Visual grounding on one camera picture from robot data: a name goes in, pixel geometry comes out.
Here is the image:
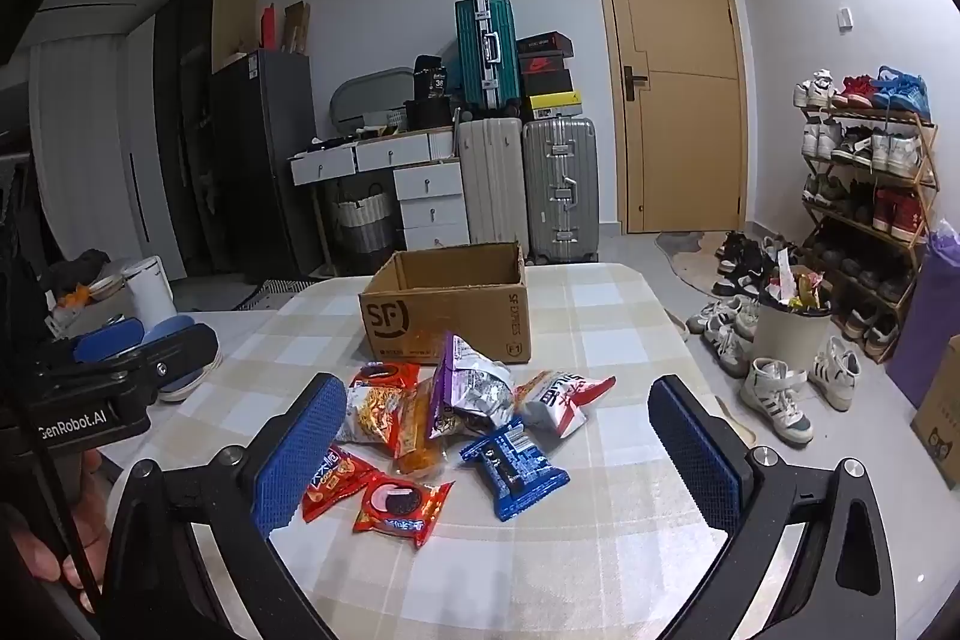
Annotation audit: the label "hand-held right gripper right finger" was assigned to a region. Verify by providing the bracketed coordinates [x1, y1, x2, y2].
[649, 374, 897, 640]

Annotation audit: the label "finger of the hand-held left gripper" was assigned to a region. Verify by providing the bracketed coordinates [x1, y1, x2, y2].
[142, 323, 220, 395]
[73, 319, 145, 365]

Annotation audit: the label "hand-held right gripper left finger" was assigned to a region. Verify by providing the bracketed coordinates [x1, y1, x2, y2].
[101, 372, 347, 640]

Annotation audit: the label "red orange snack packet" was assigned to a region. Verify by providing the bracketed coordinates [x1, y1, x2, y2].
[302, 443, 376, 522]

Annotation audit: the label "yellow noodle snack packet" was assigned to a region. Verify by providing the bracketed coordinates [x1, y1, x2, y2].
[337, 381, 410, 447]

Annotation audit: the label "red cookie packet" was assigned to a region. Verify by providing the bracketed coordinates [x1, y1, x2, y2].
[352, 471, 455, 547]
[352, 361, 421, 390]

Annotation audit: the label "white red snack bag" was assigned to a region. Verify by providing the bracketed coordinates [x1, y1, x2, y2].
[514, 370, 617, 438]

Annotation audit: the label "blue cookie packet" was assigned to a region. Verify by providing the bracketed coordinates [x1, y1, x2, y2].
[459, 419, 571, 521]

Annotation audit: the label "purple snack bag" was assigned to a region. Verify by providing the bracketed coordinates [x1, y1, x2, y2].
[427, 332, 515, 442]

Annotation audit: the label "brown cardboard box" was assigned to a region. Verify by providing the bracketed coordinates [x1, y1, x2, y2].
[358, 241, 533, 365]

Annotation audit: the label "person's left hand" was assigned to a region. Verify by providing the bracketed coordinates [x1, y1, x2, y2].
[11, 449, 115, 611]

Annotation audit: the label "blue bowl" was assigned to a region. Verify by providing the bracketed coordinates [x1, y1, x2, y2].
[142, 314, 224, 402]

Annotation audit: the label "beige slipper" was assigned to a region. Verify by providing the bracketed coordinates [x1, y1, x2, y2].
[716, 411, 760, 447]

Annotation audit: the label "white kettle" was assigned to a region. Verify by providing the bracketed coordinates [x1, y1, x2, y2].
[122, 257, 178, 327]

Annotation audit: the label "dark cloth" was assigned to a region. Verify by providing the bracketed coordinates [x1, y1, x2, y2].
[45, 248, 113, 311]

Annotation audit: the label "pile of assorted shoes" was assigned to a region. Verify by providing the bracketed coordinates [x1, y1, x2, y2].
[686, 231, 863, 446]

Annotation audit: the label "white trash bin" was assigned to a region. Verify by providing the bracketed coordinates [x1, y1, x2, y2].
[752, 265, 835, 386]

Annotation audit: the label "white curtain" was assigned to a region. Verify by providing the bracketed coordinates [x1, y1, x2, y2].
[28, 34, 134, 330]

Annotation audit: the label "white wardrobe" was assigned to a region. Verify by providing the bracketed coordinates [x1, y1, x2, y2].
[124, 14, 188, 281]

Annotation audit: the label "grey beige door mat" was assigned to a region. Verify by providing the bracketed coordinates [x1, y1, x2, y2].
[656, 231, 751, 301]

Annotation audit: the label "black fridge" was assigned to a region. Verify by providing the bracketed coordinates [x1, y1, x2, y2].
[208, 49, 317, 283]

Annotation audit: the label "grey white laundry basket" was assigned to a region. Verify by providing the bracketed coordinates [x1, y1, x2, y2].
[332, 179, 397, 256]

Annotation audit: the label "black wardrobe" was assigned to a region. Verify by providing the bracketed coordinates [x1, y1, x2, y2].
[154, 0, 260, 281]

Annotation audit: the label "cat print cardboard box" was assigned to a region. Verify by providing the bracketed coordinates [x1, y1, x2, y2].
[910, 336, 960, 491]

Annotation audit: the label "silver suitcase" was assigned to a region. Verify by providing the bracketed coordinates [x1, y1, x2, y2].
[523, 116, 601, 265]

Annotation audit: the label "white desk with drawers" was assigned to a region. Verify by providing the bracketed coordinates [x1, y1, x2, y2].
[291, 126, 470, 251]

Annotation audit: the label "grey oval mirror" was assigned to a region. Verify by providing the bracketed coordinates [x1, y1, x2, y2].
[332, 70, 417, 133]

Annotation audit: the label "beige suitcase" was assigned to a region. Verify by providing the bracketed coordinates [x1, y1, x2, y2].
[457, 117, 530, 264]

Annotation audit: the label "tan wooden door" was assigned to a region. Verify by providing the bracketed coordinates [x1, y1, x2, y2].
[586, 0, 749, 235]

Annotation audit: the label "black storage box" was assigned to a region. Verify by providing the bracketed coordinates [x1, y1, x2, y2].
[405, 98, 460, 130]

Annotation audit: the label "small brown cardboard piece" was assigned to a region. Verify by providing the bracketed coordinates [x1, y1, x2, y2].
[281, 1, 312, 55]

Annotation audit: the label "large cardboard sheet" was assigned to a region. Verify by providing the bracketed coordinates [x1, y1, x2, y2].
[212, 0, 260, 75]

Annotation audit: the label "rows of racked sneakers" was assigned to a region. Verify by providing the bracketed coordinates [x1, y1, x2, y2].
[793, 66, 932, 356]

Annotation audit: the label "black paper bag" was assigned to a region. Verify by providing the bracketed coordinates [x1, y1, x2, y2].
[412, 53, 451, 103]

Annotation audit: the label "black yellow shoe box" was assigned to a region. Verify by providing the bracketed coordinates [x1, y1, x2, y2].
[525, 91, 584, 121]

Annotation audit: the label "plain dark shoe box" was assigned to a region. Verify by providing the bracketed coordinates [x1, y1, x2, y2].
[521, 73, 575, 99]

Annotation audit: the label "teal suitcase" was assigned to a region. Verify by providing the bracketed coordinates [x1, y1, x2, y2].
[454, 0, 518, 112]

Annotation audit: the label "black cable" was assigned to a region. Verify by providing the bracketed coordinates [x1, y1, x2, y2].
[41, 449, 102, 618]

